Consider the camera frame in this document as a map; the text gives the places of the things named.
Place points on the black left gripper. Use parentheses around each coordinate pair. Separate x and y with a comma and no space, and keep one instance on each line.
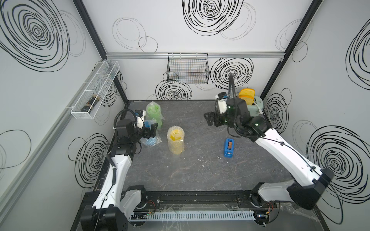
(151,131)

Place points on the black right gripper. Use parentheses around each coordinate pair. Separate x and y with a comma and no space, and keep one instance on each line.
(217,122)

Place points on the blue plastic wine glass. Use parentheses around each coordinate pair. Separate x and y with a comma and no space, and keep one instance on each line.
(148,123)

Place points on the green plastic wine glass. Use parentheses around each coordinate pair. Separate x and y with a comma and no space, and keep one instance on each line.
(154,111)

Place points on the blue tape dispenser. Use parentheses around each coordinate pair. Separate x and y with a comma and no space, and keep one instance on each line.
(228,153)

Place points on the yellow plastic wine glass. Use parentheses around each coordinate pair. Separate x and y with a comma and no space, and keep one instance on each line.
(176,141)

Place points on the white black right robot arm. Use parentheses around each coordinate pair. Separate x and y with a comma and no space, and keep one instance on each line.
(309,180)

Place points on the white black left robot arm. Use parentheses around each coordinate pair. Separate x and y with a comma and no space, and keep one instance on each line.
(113,207)

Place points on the rear yellow toast slice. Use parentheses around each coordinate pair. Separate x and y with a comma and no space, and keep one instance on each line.
(247,95)

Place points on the mint green toaster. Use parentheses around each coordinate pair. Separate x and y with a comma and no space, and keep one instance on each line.
(257,108)

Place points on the dark item in shelf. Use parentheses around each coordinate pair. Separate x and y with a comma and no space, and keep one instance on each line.
(91,103)

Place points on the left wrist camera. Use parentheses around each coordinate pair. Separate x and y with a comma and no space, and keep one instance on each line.
(140,115)

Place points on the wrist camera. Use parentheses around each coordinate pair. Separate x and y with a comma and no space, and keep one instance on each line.
(220,104)
(140,115)

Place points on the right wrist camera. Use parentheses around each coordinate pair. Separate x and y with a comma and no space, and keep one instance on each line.
(220,104)

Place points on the black wire wall basket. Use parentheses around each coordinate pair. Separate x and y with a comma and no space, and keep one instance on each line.
(189,71)

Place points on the white wire wall shelf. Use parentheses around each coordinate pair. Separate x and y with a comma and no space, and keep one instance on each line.
(103,76)

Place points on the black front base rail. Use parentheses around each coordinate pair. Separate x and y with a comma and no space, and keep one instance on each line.
(242,198)

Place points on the aluminium wall rail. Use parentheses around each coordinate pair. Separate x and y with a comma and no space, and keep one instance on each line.
(194,55)

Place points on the white slotted cable duct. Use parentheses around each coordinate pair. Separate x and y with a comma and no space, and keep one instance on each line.
(192,216)

